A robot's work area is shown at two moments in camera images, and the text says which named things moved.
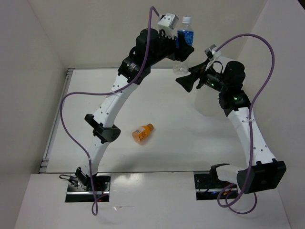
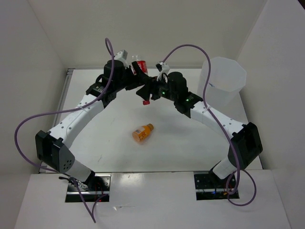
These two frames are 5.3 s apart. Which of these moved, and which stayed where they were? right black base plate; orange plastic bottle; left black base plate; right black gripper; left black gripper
Moved: right black gripper; left black gripper
Stayed: right black base plate; left black base plate; orange plastic bottle
